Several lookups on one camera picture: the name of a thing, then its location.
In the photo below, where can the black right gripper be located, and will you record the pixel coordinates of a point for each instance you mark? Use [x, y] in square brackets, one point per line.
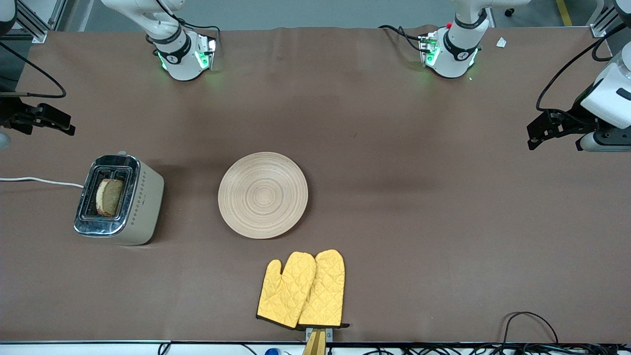
[11, 111]

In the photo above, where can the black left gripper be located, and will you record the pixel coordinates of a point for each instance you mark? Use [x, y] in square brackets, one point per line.
[576, 120]

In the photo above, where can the toast bread slice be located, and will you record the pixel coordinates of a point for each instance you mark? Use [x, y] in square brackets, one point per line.
[111, 197]

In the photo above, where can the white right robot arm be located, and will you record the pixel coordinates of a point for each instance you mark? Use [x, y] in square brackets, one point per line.
[182, 59]

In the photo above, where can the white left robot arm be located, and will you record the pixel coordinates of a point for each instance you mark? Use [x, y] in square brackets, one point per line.
[456, 59]

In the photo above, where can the round wooden plate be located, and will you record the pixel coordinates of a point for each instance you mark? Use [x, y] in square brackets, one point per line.
[263, 195]

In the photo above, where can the small white paper scrap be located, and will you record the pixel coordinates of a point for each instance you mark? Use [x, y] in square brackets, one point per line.
[501, 42]

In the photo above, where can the beige chrome toaster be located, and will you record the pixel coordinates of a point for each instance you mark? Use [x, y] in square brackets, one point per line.
[145, 207]

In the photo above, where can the large table cover sheet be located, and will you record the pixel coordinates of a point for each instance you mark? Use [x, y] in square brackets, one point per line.
[394, 222]

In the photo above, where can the yellow quilted oven mitt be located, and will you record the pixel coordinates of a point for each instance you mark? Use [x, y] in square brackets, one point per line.
[328, 291]
[283, 293]

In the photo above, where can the wooden stand piece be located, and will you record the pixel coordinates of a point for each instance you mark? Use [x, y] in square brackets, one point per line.
[315, 345]

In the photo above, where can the aluminium frame profile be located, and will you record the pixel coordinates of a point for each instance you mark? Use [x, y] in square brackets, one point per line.
[599, 27]
[37, 34]

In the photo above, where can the grey metal bracket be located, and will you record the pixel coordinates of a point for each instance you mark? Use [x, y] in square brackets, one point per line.
[329, 334]

